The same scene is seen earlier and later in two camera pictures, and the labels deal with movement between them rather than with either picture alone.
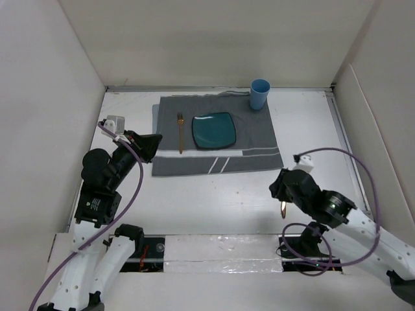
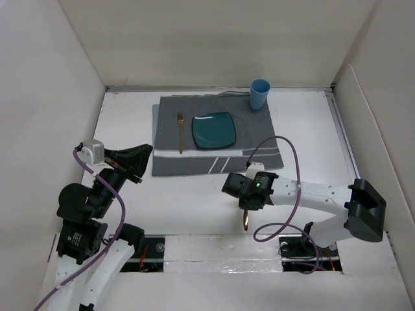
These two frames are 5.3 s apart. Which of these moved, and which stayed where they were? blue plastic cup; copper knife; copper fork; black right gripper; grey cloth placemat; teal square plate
Moved: black right gripper; copper knife
Stayed: blue plastic cup; teal square plate; grey cloth placemat; copper fork
